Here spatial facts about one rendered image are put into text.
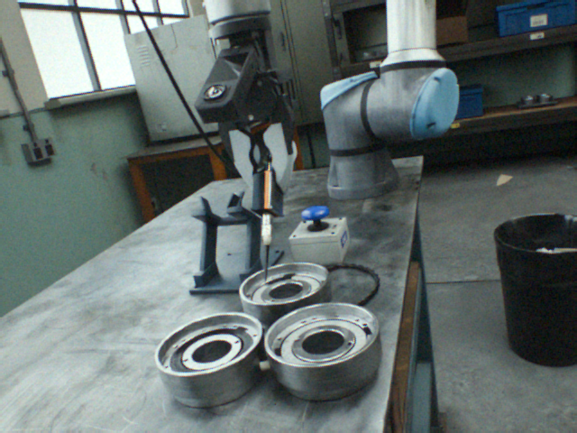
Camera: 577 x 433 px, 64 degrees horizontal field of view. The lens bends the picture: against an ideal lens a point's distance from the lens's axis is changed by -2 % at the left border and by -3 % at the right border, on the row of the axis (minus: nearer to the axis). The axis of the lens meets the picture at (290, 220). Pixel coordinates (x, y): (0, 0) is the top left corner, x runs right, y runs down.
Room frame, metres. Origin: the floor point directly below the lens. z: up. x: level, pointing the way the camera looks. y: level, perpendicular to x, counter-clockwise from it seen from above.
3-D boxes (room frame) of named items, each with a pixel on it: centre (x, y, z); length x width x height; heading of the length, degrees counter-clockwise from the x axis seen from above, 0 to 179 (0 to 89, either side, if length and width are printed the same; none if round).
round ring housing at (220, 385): (0.40, 0.10, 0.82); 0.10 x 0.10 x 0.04
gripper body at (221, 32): (0.62, 0.01, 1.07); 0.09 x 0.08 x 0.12; 159
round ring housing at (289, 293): (0.50, 0.02, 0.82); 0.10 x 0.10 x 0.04
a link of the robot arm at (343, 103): (0.96, -0.17, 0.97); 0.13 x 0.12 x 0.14; 44
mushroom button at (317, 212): (0.65, -0.04, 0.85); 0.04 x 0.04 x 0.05
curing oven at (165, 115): (3.07, 0.34, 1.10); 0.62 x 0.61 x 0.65; 160
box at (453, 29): (3.81, -1.43, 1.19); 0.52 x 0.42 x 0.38; 70
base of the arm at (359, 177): (0.97, -0.17, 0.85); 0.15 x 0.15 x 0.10
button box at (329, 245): (0.65, -0.04, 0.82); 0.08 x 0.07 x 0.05; 160
